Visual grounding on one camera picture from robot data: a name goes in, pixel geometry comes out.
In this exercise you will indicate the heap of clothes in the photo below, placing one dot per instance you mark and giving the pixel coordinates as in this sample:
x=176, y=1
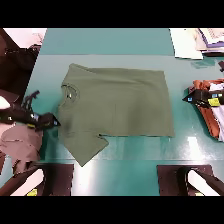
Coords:
x=190, y=43

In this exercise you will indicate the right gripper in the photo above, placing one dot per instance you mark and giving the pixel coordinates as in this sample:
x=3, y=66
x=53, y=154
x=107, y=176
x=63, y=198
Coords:
x=198, y=97

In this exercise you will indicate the orange garment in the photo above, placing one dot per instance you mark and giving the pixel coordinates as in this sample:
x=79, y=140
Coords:
x=210, y=118

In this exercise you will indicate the grey-brown garment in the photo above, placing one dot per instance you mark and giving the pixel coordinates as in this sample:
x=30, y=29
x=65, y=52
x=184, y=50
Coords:
x=20, y=143

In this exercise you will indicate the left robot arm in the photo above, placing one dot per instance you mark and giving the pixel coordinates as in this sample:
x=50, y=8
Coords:
x=16, y=115

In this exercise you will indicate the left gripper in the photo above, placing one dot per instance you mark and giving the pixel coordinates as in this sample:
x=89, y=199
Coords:
x=48, y=121

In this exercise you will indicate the green T-shirt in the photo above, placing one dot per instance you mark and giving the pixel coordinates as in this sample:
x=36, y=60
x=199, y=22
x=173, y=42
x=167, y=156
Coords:
x=116, y=103

